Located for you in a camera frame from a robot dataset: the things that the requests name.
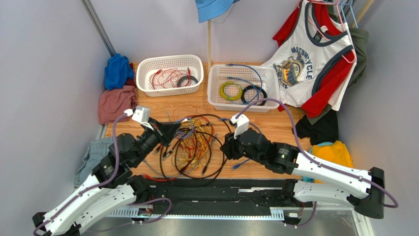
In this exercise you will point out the pink cloth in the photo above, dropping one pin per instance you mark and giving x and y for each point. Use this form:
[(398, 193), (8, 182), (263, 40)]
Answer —
[(113, 103)]

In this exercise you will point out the right white plastic basket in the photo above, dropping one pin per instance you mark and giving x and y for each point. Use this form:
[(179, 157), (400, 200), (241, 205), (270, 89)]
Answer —
[(233, 86)]

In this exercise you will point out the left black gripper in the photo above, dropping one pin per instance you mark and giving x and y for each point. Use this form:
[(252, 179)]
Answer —
[(167, 130)]

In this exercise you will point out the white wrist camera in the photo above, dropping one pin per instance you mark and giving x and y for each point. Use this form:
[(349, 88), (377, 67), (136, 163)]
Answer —
[(240, 123), (141, 115)]

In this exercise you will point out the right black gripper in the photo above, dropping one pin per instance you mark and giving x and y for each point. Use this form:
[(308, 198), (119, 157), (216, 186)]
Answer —
[(231, 148)]

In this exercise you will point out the black cloth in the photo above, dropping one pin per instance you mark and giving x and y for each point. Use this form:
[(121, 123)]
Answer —
[(323, 130)]

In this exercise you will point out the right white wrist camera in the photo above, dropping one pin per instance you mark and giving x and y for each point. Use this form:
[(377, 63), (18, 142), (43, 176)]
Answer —
[(240, 123)]

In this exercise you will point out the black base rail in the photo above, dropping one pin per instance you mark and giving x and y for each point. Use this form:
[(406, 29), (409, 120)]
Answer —
[(238, 199)]

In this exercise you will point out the white motorcycle tank top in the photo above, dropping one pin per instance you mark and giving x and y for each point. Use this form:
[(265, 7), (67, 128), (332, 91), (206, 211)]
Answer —
[(311, 65)]

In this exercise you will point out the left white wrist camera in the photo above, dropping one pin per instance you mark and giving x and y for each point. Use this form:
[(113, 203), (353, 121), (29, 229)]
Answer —
[(141, 115)]

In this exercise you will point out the white plastic basket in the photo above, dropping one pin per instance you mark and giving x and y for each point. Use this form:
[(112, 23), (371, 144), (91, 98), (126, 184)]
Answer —
[(233, 86), (170, 75)]

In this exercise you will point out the aluminium frame post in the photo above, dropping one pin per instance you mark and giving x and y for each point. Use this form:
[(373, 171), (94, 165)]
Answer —
[(94, 17)]

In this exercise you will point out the blue cloth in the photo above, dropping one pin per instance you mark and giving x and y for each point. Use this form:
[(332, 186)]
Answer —
[(117, 72)]

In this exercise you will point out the blue bucket hat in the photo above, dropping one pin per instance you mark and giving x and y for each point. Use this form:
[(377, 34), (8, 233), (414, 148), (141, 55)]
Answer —
[(210, 9)]

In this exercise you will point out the light blue jeans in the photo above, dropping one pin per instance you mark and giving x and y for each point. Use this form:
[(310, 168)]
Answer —
[(96, 151)]

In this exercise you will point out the red shirt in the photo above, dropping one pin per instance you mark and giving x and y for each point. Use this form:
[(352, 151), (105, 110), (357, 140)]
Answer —
[(324, 95)]

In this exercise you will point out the left white plastic basket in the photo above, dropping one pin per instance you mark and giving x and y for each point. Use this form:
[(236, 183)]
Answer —
[(170, 75)]

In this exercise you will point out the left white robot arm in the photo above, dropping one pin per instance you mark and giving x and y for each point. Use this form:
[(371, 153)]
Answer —
[(111, 184)]

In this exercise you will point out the dark green garment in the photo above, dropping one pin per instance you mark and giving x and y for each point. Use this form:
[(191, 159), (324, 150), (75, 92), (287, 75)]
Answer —
[(359, 38)]

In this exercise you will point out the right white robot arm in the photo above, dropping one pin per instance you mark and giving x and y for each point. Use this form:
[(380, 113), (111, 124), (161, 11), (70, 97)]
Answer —
[(362, 190)]

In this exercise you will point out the yellow cloth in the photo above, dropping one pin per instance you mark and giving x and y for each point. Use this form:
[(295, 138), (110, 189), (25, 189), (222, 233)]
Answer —
[(336, 152)]

